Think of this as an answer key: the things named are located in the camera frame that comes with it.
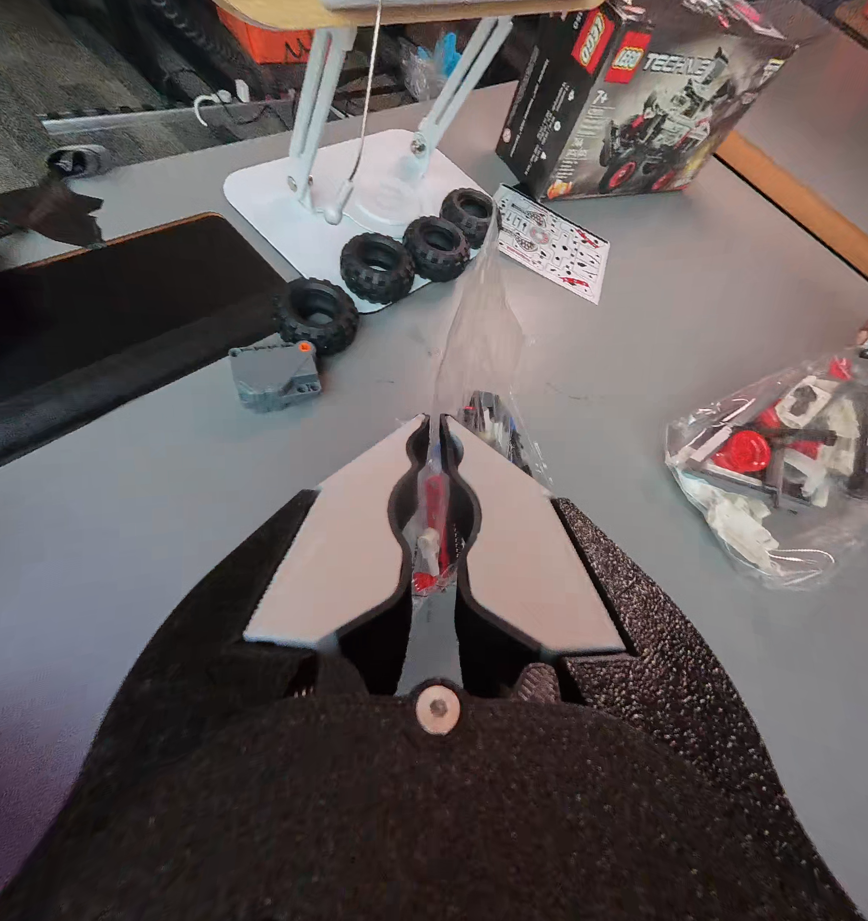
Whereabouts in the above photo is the black toy tyre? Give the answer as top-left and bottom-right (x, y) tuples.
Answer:
(339, 232), (415, 303)
(403, 216), (472, 283)
(272, 277), (361, 355)
(440, 189), (494, 249)

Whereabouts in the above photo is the clear bag of red white parts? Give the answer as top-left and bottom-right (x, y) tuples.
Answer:
(663, 347), (868, 592)

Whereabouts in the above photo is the clear bag of mixed parts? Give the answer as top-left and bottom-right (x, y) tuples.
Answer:
(407, 211), (557, 600)

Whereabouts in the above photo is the white sticker sheet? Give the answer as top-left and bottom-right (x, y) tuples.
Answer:
(489, 183), (612, 306)

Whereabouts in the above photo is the orange storage box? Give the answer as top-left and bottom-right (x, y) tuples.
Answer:
(214, 7), (313, 64)

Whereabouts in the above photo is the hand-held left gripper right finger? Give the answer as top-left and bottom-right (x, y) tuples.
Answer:
(440, 412), (628, 666)

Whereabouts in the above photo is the grey toy motor block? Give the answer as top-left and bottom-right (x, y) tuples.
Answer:
(229, 340), (325, 413)

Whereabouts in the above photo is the white book stand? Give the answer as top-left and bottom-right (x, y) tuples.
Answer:
(211, 0), (606, 315)

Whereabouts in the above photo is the grey table with wooden edge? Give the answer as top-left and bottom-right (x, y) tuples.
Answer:
(715, 22), (868, 296)

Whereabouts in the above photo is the black toy truck box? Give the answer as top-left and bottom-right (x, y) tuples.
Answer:
(494, 0), (803, 204)

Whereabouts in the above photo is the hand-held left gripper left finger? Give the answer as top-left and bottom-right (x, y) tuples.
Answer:
(243, 413), (431, 645)

